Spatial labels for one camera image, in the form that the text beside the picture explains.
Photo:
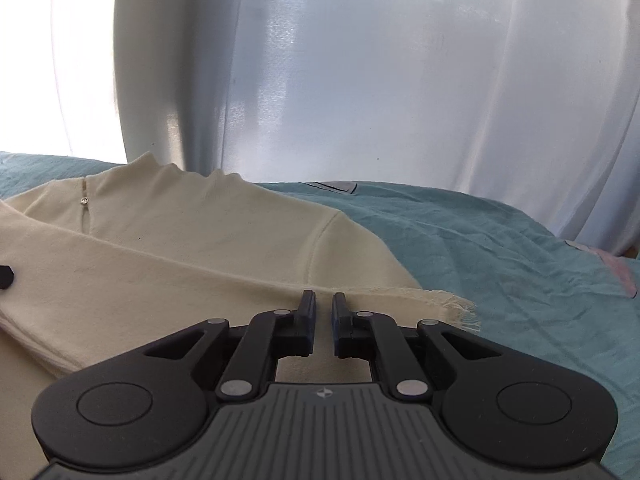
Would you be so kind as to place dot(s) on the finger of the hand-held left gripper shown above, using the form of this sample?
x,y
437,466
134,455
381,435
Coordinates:
x,y
5,277

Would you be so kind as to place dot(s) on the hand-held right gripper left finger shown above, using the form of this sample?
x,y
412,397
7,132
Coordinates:
x,y
308,328

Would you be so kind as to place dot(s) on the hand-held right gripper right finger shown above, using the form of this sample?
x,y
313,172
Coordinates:
x,y
339,330

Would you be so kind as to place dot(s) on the cream knit sweater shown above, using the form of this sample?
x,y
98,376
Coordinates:
x,y
165,240

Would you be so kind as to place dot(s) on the teal mushroom print bed sheet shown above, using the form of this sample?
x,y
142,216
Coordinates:
x,y
475,260

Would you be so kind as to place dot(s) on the white curtain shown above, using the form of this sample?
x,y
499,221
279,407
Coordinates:
x,y
380,60

